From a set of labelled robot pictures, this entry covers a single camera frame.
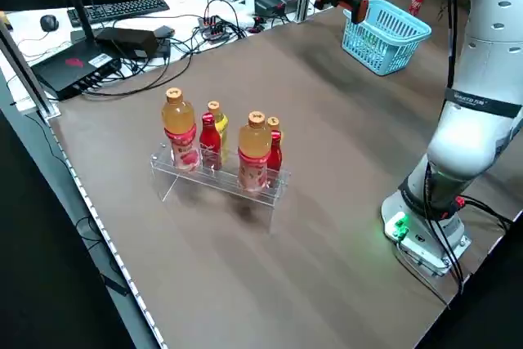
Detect light blue plastic basket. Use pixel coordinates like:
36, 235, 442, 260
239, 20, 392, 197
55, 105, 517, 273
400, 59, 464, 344
340, 0, 433, 78

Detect grey usb hub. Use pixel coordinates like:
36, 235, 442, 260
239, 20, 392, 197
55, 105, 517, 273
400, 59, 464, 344
198, 15, 232, 43

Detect white desk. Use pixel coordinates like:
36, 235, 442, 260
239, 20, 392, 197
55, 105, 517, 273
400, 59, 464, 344
0, 0, 340, 115

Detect orange juice bottle pink label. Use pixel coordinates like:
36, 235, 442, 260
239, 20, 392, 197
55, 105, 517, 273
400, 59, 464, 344
160, 87, 202, 173
237, 110, 273, 192

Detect small black box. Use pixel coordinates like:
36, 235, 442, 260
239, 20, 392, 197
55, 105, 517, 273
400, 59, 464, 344
153, 25, 177, 60

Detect red bottle on shelf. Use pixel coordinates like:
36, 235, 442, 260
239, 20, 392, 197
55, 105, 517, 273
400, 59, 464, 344
198, 113, 223, 171
266, 129, 284, 172

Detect black keyboard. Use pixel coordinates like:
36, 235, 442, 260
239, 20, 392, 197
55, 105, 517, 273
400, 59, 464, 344
66, 0, 171, 26

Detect black power adapter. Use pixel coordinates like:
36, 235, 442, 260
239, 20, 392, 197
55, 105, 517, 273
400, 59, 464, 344
95, 27, 159, 60

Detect clear acrylic bottle shelf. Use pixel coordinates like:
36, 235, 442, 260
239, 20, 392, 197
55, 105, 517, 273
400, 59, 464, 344
148, 142, 293, 236

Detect black monitor stand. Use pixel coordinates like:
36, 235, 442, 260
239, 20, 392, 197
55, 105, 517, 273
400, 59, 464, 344
55, 0, 105, 50

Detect black flat device red logo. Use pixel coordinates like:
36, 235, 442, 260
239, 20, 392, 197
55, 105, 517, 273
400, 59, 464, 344
30, 40, 123, 101

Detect black computer mouse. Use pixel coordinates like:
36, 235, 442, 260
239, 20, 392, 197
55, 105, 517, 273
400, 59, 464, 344
39, 14, 59, 33

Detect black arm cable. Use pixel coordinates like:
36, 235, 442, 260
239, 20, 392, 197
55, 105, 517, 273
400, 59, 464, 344
422, 0, 467, 297

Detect black looped desk cable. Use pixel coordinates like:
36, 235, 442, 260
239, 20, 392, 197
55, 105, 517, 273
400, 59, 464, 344
81, 40, 194, 99

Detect black base cables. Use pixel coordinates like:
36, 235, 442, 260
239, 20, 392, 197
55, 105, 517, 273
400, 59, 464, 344
457, 196, 514, 230

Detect aluminium frame bar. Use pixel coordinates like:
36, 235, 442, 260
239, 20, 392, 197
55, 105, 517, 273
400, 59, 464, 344
0, 17, 62, 118

